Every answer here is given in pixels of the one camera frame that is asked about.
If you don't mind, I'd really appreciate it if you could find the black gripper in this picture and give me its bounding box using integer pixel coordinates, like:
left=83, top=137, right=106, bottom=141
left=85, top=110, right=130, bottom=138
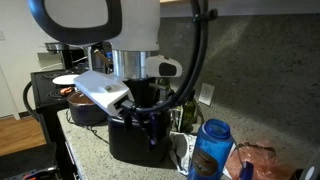
left=122, top=77, right=170, bottom=148

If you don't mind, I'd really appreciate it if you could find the dark pot orange interior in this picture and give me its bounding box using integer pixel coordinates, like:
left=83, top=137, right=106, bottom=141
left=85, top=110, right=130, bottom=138
left=59, top=85, right=109, bottom=127

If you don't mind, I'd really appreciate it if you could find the black toaster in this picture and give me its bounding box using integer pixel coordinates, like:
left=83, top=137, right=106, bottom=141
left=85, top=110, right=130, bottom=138
left=107, top=111, right=173, bottom=165

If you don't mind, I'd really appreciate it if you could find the clear glass bottle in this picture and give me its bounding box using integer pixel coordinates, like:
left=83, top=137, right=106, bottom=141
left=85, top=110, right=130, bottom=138
left=171, top=106, right=184, bottom=133

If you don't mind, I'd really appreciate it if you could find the white crumpled bag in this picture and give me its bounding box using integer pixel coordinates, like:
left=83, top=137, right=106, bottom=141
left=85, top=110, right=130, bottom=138
left=169, top=130, right=198, bottom=177

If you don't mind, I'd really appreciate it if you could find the green olive oil bottle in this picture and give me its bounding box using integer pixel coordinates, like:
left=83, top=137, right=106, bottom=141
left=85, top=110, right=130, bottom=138
left=179, top=96, right=198, bottom=134

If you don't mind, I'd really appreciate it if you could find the blue water bottle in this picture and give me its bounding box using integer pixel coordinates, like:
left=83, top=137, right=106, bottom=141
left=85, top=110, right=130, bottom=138
left=187, top=118, right=256, bottom=180

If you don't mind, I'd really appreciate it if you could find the white round plate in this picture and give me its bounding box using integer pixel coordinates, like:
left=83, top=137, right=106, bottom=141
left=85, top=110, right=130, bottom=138
left=52, top=73, right=81, bottom=86

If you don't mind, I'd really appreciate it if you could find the black stove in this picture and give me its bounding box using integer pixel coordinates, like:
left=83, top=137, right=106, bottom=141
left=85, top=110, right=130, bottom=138
left=30, top=67, right=90, bottom=148

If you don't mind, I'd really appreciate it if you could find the steel coffee maker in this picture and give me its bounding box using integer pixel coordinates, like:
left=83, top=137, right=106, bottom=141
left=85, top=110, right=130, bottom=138
left=44, top=41, right=86, bottom=70

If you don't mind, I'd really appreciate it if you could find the black tool tray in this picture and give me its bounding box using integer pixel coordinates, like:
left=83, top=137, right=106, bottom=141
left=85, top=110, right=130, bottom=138
left=0, top=142, right=60, bottom=180

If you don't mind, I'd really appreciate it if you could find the pink plastic bag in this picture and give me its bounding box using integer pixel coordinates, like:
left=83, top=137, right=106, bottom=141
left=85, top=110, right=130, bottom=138
left=226, top=141, right=296, bottom=180

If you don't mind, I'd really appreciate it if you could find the black grey round device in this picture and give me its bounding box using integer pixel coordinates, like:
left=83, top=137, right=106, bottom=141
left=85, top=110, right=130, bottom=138
left=289, top=151, right=320, bottom=180

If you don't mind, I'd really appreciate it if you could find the black toaster cord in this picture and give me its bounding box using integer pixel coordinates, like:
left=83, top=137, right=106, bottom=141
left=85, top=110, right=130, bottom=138
left=65, top=108, right=111, bottom=146

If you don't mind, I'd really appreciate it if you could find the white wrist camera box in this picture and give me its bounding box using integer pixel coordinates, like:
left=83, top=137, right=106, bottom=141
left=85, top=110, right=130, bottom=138
left=73, top=69, right=135, bottom=117

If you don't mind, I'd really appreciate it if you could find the white wall outlet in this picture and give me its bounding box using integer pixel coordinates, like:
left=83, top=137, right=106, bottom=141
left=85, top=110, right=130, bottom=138
left=198, top=82, right=216, bottom=108

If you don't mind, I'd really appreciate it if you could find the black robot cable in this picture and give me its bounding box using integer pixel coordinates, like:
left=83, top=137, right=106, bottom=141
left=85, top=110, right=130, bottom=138
left=120, top=0, right=219, bottom=114

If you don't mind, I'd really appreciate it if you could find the thick black hose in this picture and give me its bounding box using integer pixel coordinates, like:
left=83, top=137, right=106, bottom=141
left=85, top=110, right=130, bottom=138
left=22, top=80, right=43, bottom=123

